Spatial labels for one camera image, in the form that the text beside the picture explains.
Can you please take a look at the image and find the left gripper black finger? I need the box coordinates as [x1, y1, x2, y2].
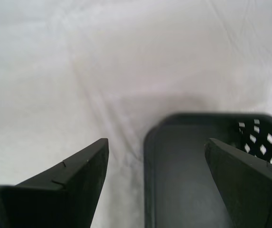
[0, 138, 110, 228]
[204, 138, 272, 228]

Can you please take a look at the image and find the black perforated plastic basket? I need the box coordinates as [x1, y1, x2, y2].
[143, 112, 272, 228]

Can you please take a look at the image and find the white tablecloth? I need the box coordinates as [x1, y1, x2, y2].
[0, 0, 272, 228]

